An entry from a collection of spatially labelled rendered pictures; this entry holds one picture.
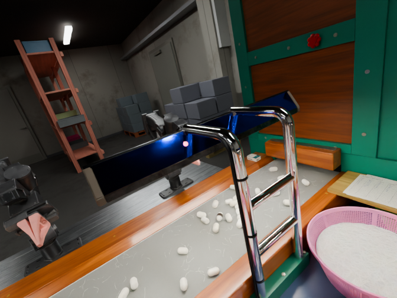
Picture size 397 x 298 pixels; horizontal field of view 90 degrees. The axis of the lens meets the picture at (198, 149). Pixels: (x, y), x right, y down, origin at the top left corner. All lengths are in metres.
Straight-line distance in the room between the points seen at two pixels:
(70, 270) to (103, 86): 7.16
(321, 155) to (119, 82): 7.41
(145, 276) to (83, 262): 0.22
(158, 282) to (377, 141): 0.78
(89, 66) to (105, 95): 0.97
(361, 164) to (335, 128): 0.15
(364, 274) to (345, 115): 0.49
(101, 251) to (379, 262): 0.76
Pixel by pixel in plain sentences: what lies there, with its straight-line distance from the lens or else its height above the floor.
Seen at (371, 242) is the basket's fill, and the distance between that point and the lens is 0.71.
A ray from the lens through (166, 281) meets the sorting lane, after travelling 0.63.
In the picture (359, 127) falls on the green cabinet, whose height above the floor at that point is 0.94.
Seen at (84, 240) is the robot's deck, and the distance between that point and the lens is 1.08.
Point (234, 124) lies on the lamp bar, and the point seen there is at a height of 1.08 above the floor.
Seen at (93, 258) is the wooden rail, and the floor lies 0.76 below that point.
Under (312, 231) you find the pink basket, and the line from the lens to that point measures 0.68.
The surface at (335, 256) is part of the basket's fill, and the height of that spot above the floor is 0.73.
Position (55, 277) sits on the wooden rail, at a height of 0.76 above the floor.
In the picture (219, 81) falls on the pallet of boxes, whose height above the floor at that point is 1.09.
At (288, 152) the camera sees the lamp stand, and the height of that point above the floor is 1.02.
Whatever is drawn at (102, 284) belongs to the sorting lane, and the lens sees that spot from 0.73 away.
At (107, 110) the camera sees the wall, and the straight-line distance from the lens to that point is 7.69.
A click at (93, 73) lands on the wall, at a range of 7.73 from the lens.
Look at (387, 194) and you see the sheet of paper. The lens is 0.81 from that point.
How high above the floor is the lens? 1.21
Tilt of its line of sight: 19 degrees down
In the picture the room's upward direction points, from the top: 14 degrees counter-clockwise
